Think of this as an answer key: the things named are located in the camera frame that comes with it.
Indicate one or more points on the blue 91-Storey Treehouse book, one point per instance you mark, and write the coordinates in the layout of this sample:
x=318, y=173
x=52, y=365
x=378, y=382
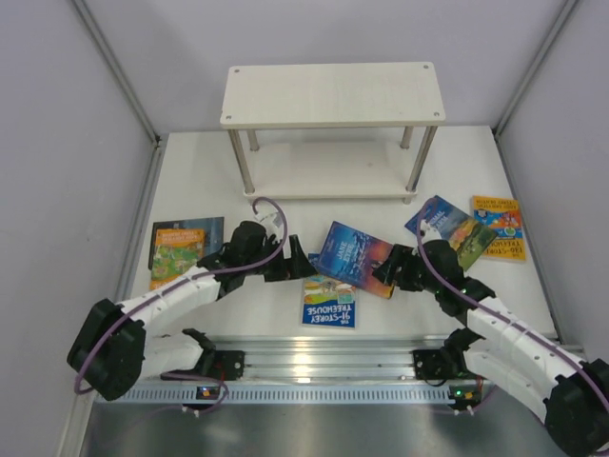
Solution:
x=328, y=303

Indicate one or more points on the orange Treehouse book left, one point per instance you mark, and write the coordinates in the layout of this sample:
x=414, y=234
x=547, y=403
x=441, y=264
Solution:
x=175, y=251

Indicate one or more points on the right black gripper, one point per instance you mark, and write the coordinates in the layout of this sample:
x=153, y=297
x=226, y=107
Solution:
x=400, y=266

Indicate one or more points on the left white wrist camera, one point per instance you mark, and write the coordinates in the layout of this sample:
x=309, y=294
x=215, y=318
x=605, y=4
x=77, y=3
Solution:
x=272, y=222

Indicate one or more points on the perforated cable tray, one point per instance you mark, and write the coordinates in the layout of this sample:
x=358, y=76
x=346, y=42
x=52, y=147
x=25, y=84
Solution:
x=242, y=394

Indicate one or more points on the dark blue book left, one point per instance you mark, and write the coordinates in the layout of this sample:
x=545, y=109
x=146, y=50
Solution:
x=213, y=227

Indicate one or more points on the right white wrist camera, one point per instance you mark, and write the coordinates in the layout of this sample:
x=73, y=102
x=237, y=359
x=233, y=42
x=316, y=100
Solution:
x=428, y=233

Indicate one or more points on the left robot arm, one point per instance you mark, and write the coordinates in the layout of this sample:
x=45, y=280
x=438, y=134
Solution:
x=121, y=344

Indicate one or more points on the Animal Farm book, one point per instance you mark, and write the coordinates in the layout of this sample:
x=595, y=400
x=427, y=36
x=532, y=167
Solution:
x=468, y=237

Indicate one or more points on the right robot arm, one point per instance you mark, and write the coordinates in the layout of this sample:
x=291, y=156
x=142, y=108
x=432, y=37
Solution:
x=568, y=394

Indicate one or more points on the Jane Eyre book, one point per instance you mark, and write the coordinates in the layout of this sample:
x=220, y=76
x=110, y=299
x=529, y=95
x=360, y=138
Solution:
x=351, y=256

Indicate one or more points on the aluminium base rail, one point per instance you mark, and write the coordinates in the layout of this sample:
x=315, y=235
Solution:
x=281, y=360

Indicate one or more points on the orange Treehouse book right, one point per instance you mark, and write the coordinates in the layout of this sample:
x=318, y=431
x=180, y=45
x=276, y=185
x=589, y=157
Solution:
x=504, y=217

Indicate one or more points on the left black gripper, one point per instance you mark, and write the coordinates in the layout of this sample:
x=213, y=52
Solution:
x=277, y=266

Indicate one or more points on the white two-tier shelf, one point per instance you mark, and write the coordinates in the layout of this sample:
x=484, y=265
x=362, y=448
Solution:
x=332, y=131

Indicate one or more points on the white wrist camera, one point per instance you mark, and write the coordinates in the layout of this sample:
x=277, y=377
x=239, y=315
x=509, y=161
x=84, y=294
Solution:
x=428, y=233
x=272, y=222

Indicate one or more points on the orange treehouse book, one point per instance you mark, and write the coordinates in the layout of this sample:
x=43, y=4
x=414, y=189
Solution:
x=175, y=251
x=504, y=217

